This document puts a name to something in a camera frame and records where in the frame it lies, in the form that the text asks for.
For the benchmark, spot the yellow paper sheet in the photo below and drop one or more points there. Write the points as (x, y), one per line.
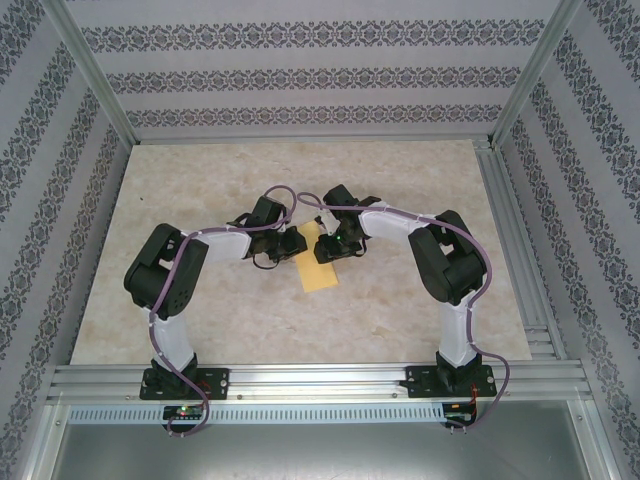
(320, 275)

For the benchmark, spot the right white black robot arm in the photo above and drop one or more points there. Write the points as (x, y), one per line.
(457, 340)

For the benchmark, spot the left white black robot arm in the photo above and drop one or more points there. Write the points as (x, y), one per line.
(170, 342)

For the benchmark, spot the grey metal shelf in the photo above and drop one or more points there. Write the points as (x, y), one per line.
(320, 455)

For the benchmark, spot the long aluminium mounting rail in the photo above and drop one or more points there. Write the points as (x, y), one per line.
(320, 380)

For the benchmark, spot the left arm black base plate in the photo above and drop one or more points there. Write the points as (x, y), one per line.
(215, 382)

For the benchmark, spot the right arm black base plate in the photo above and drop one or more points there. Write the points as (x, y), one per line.
(420, 382)

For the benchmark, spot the aluminium side rail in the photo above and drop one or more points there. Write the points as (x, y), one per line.
(515, 250)

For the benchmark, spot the aluminium frame post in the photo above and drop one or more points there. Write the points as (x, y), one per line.
(90, 70)
(535, 70)

